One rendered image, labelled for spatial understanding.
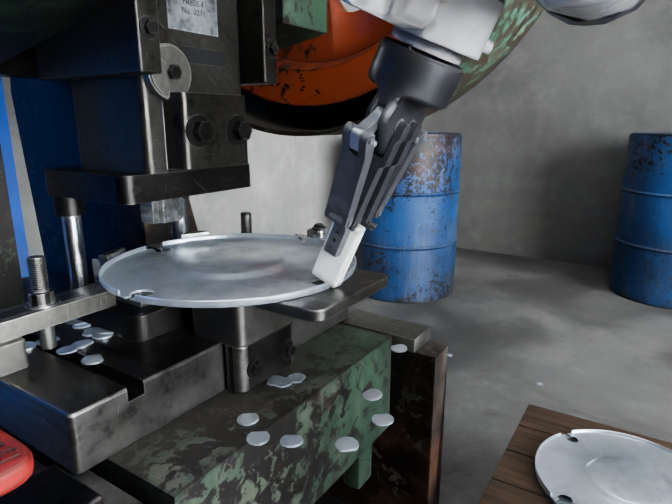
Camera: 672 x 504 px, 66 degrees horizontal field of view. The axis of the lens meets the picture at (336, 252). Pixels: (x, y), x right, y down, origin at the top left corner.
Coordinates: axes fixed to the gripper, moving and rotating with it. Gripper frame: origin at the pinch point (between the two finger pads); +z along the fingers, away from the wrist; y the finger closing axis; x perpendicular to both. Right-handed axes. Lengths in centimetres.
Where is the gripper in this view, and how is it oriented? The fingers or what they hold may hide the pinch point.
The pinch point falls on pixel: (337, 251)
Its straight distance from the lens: 51.9
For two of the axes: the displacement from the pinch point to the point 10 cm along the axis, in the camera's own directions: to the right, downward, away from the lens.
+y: 5.2, -2.1, 8.3
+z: -3.6, 8.3, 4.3
